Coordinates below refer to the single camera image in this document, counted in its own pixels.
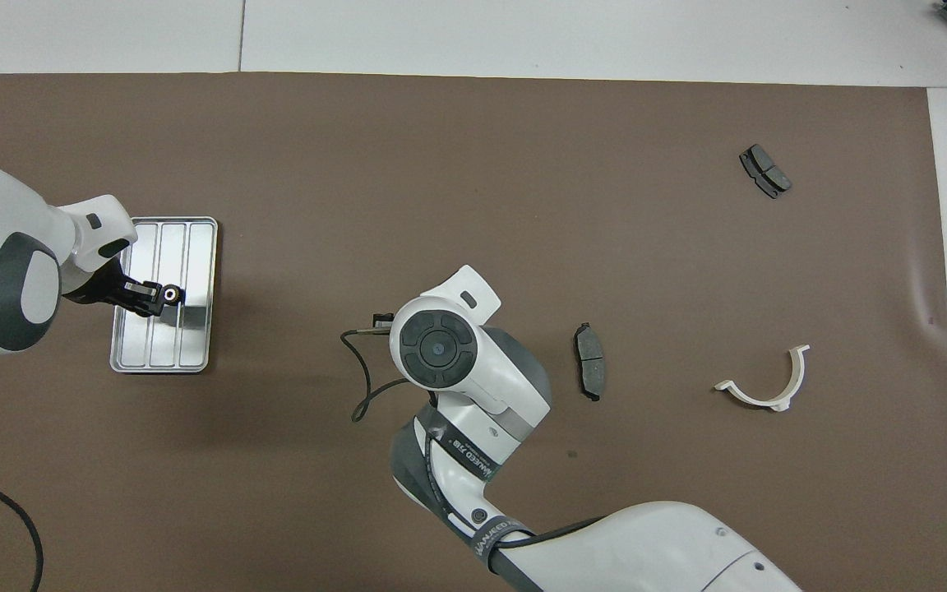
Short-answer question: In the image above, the long dark brake pad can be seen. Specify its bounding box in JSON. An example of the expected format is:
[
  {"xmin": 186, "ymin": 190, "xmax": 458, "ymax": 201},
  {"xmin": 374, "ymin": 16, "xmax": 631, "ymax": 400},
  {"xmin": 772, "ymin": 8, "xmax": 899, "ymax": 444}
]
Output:
[{"xmin": 574, "ymin": 322, "xmax": 607, "ymax": 402}]

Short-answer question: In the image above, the silver metal tray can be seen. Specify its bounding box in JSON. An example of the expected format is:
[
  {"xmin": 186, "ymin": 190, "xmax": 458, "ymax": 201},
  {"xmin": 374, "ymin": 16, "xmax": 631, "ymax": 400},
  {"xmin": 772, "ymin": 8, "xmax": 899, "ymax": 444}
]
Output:
[{"xmin": 109, "ymin": 216, "xmax": 219, "ymax": 374}]

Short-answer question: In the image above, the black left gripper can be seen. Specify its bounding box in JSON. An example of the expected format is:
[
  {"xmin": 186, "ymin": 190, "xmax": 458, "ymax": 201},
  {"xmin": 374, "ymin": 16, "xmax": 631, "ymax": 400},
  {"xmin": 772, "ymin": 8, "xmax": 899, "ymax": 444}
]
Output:
[{"xmin": 64, "ymin": 259, "xmax": 164, "ymax": 319}]

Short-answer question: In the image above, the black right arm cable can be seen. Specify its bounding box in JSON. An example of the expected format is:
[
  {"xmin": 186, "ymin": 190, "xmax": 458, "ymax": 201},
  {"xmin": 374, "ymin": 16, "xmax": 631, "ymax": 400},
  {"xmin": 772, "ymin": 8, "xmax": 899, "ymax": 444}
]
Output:
[{"xmin": 340, "ymin": 311, "xmax": 435, "ymax": 424}]

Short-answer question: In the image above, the white curved plastic bracket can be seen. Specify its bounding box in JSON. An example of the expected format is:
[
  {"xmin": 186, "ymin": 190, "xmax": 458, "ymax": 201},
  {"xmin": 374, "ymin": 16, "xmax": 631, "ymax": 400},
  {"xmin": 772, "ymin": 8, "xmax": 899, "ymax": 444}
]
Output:
[{"xmin": 714, "ymin": 345, "xmax": 811, "ymax": 412}]

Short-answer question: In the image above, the brown table mat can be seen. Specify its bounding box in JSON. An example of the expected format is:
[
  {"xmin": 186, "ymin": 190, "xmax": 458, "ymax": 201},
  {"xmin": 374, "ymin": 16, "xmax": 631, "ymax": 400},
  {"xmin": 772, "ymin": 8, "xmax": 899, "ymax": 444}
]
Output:
[{"xmin": 0, "ymin": 72, "xmax": 947, "ymax": 592}]

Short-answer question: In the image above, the short dark brake pad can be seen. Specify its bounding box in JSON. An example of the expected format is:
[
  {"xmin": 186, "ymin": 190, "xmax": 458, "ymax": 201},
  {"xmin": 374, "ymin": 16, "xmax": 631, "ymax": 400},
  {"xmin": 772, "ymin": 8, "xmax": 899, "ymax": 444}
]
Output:
[{"xmin": 739, "ymin": 144, "xmax": 792, "ymax": 200}]

